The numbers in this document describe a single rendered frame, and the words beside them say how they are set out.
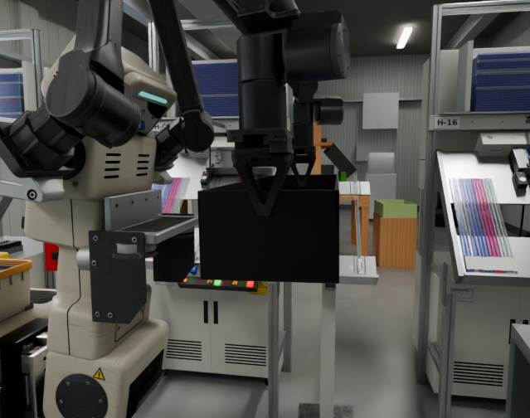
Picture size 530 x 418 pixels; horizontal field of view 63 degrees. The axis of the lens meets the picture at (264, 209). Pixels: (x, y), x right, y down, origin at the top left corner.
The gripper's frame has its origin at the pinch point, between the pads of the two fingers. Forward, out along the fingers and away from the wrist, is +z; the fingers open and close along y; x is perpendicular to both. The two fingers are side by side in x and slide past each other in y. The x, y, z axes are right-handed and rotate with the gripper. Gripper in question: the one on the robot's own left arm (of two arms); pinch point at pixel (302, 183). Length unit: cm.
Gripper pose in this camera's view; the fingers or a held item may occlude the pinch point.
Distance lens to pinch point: 107.7
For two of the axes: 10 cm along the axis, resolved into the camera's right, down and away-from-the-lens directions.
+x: -9.9, 0.0, 1.7
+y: 1.7, -1.2, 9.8
